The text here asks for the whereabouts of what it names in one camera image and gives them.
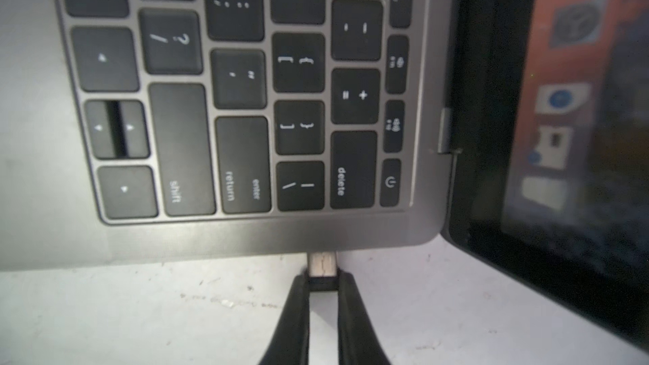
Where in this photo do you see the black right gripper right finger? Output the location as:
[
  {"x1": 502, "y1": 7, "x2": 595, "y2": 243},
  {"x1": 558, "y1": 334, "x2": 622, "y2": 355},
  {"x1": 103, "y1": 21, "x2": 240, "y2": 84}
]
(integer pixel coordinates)
[{"x1": 337, "y1": 270, "x2": 390, "y2": 365}]

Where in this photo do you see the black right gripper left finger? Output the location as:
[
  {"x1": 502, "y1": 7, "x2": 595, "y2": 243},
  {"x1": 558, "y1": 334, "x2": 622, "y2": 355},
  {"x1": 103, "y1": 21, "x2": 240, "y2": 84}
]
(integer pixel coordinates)
[{"x1": 259, "y1": 272, "x2": 310, "y2": 365}]

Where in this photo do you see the small usb mouse receiver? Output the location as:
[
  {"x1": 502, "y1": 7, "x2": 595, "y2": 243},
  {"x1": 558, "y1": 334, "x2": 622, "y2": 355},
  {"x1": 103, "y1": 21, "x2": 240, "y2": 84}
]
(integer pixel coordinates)
[{"x1": 307, "y1": 252, "x2": 339, "y2": 292}]

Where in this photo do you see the grey laptop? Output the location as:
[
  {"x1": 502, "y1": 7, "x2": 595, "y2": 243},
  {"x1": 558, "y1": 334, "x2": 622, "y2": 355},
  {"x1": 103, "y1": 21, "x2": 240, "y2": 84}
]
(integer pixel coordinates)
[{"x1": 1, "y1": 0, "x2": 648, "y2": 349}]

